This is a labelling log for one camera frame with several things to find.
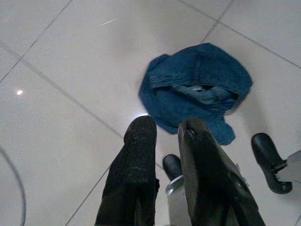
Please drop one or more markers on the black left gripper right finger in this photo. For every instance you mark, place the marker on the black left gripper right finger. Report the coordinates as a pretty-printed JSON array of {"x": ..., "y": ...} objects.
[{"x": 207, "y": 179}]

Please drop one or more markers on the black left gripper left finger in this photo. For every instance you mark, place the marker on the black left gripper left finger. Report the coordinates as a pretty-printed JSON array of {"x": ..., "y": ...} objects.
[{"x": 131, "y": 169}]

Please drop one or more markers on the blue denim jeans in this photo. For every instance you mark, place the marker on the blue denim jeans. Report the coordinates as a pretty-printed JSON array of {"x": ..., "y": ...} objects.
[{"x": 176, "y": 106}]

